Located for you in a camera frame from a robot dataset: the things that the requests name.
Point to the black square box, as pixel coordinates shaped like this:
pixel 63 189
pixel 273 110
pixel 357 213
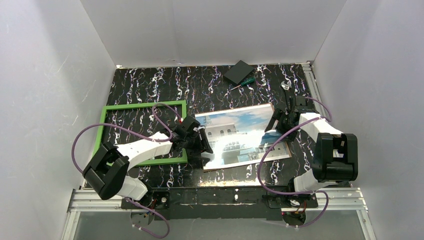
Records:
pixel 237 73

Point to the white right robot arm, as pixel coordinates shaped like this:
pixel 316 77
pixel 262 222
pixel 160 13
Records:
pixel 335 157

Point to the green picture frame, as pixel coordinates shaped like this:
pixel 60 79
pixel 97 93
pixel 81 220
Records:
pixel 152 161

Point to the building photo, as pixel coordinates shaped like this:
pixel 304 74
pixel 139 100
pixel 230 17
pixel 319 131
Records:
pixel 237 137

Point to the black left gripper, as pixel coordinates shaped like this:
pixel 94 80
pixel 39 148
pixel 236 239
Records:
pixel 200 139

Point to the green handled screwdriver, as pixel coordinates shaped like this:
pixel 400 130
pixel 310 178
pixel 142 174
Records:
pixel 244 83

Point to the aluminium rail frame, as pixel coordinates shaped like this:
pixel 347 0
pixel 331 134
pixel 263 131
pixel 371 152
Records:
pixel 342 212

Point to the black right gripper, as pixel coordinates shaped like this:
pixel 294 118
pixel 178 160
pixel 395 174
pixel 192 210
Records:
pixel 283 118

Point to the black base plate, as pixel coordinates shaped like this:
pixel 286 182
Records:
pixel 249 202

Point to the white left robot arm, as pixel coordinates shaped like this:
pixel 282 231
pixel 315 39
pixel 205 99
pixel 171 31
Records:
pixel 107 171

